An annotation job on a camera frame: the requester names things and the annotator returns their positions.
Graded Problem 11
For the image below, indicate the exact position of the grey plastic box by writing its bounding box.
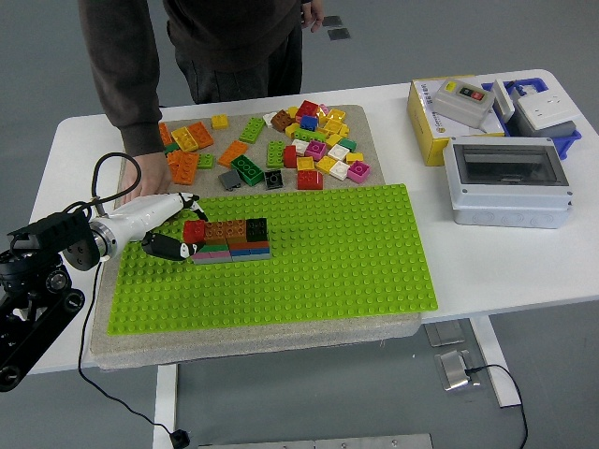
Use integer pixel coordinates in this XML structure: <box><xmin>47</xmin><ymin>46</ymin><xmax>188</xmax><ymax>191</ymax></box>
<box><xmin>507</xmin><ymin>111</ymin><xmax>577</xmax><ymax>139</ymax></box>

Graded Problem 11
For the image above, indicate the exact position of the magenta square toy brick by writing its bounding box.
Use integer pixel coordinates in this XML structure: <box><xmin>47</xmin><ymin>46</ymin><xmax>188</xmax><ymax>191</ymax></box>
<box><xmin>303</xmin><ymin>138</ymin><xmax>328</xmax><ymax>162</ymax></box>

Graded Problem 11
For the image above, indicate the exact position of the grey enclosure with clear lid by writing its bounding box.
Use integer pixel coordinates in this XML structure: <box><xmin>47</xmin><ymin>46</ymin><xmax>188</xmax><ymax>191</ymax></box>
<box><xmin>442</xmin><ymin>135</ymin><xmax>574</xmax><ymax>230</ymax></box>

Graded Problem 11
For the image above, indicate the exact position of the white switch plate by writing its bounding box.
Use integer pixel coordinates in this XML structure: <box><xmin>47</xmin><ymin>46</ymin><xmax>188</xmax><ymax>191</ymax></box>
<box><xmin>490</xmin><ymin>79</ymin><xmax>517</xmax><ymax>123</ymax></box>

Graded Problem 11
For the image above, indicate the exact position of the pink square toy brick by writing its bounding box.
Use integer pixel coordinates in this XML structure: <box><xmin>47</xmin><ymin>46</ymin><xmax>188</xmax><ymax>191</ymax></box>
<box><xmin>346</xmin><ymin>160</ymin><xmax>373</xmax><ymax>185</ymax></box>

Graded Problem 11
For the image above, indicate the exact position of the dark green long brick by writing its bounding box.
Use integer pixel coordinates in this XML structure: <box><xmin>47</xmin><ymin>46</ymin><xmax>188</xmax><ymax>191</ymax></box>
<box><xmin>230</xmin><ymin>154</ymin><xmax>266</xmax><ymax>187</ymax></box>

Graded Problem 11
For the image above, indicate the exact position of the black cord with plug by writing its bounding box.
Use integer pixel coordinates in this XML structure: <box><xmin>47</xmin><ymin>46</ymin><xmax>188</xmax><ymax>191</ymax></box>
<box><xmin>77</xmin><ymin>105</ymin><xmax>192</xmax><ymax>449</ymax></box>

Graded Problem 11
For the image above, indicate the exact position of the grey push button switch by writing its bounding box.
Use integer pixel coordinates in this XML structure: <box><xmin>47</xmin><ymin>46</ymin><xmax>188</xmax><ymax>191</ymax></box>
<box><xmin>432</xmin><ymin>78</ymin><xmax>496</xmax><ymax>129</ymax></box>

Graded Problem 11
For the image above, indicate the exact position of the white table leg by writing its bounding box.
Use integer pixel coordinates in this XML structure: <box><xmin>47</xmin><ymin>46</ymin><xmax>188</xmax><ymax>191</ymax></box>
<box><xmin>153</xmin><ymin>362</ymin><xmax>180</xmax><ymax>449</ymax></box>
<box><xmin>469</xmin><ymin>315</ymin><xmax>522</xmax><ymax>408</ymax></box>

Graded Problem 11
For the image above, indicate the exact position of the grey square toy brick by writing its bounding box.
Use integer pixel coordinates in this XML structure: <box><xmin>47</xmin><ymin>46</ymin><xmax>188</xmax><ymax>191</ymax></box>
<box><xmin>218</xmin><ymin>168</ymin><xmax>243</xmax><ymax>192</ymax></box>

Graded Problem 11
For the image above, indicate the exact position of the long metal base plate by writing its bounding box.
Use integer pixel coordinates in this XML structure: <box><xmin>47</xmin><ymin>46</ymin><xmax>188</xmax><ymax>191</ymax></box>
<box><xmin>196</xmin><ymin>433</ymin><xmax>434</xmax><ymax>449</ymax></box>

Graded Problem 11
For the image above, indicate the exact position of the yellow white cardboard box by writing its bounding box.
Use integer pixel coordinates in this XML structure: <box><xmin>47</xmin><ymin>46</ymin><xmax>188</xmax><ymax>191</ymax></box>
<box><xmin>405</xmin><ymin>76</ymin><xmax>507</xmax><ymax>167</ymax></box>

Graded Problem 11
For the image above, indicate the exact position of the blue plastic bin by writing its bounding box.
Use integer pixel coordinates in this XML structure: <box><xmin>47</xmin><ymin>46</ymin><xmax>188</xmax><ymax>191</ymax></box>
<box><xmin>481</xmin><ymin>77</ymin><xmax>583</xmax><ymax>161</ymax></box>

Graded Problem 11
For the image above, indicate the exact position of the light green long brick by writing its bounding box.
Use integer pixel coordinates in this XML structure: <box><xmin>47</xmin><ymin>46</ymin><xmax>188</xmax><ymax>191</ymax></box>
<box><xmin>293</xmin><ymin>128</ymin><xmax>328</xmax><ymax>144</ymax></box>
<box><xmin>239</xmin><ymin>116</ymin><xmax>267</xmax><ymax>144</ymax></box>

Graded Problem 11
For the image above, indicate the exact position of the red square toy brick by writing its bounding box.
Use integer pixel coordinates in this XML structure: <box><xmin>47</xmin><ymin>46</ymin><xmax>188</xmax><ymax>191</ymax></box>
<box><xmin>183</xmin><ymin>219</ymin><xmax>206</xmax><ymax>244</ymax></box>
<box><xmin>295</xmin><ymin>99</ymin><xmax>321</xmax><ymax>123</ymax></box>

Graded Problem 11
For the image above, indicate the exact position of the yellow long toy brick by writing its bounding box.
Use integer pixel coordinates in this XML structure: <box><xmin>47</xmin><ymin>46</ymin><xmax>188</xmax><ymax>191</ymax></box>
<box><xmin>170</xmin><ymin>125</ymin><xmax>200</xmax><ymax>153</ymax></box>

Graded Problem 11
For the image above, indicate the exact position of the metal floor socket cover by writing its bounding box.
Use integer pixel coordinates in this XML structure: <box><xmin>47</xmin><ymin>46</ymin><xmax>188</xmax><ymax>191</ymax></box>
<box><xmin>433</xmin><ymin>348</ymin><xmax>482</xmax><ymax>395</ymax></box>

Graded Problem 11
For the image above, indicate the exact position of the black floor cable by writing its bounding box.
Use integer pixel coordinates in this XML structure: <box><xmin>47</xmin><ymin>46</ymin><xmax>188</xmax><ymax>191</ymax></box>
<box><xmin>464</xmin><ymin>363</ymin><xmax>530</xmax><ymax>449</ymax></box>

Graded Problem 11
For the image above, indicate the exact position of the green studded baseplate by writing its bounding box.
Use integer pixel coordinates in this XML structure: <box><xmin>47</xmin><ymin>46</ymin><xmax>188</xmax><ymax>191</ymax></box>
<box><xmin>106</xmin><ymin>182</ymin><xmax>440</xmax><ymax>337</ymax></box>

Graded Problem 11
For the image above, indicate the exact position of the black square toy brick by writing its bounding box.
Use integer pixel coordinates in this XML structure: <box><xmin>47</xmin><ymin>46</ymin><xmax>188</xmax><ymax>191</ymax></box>
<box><xmin>245</xmin><ymin>217</ymin><xmax>269</xmax><ymax>243</ymax></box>

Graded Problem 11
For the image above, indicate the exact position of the person's left hand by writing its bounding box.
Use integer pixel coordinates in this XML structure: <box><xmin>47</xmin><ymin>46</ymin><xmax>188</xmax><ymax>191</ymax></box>
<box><xmin>301</xmin><ymin>0</ymin><xmax>326</xmax><ymax>33</ymax></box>

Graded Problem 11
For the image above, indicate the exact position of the white wall socket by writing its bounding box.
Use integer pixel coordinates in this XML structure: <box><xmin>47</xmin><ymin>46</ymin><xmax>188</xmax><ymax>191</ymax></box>
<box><xmin>514</xmin><ymin>91</ymin><xmax>581</xmax><ymax>131</ymax></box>

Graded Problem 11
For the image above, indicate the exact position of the light green toy brick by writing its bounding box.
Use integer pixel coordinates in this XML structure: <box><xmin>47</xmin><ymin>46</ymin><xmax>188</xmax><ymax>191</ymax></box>
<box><xmin>266</xmin><ymin>140</ymin><xmax>286</xmax><ymax>169</ymax></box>

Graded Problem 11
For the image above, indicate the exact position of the brown square toy brick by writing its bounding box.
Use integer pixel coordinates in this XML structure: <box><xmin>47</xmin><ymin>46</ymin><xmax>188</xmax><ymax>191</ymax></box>
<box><xmin>226</xmin><ymin>219</ymin><xmax>248</xmax><ymax>244</ymax></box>
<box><xmin>204</xmin><ymin>220</ymin><xmax>228</xmax><ymax>246</ymax></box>

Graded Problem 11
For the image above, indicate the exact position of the metal floor plate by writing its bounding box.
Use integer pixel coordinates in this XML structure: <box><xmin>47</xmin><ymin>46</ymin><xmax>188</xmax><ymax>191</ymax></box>
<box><xmin>424</xmin><ymin>321</ymin><xmax>468</xmax><ymax>348</ymax></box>

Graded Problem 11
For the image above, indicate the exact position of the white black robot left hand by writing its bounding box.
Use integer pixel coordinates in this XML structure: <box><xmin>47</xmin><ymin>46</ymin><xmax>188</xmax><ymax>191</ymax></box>
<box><xmin>105</xmin><ymin>190</ymin><xmax>211</xmax><ymax>262</ymax></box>

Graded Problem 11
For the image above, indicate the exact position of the grey-brown foam mat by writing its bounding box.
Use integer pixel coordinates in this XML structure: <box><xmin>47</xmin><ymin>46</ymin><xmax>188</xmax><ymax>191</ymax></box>
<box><xmin>88</xmin><ymin>103</ymin><xmax>422</xmax><ymax>371</ymax></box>

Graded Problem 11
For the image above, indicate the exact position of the person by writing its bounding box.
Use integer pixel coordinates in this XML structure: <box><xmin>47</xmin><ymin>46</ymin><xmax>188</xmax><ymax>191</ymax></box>
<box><xmin>77</xmin><ymin>0</ymin><xmax>327</xmax><ymax>206</ymax></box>

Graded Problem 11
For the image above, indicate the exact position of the person's right hand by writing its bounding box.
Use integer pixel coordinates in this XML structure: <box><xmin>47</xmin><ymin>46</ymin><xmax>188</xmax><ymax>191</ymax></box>
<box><xmin>122</xmin><ymin>152</ymin><xmax>173</xmax><ymax>206</ymax></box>

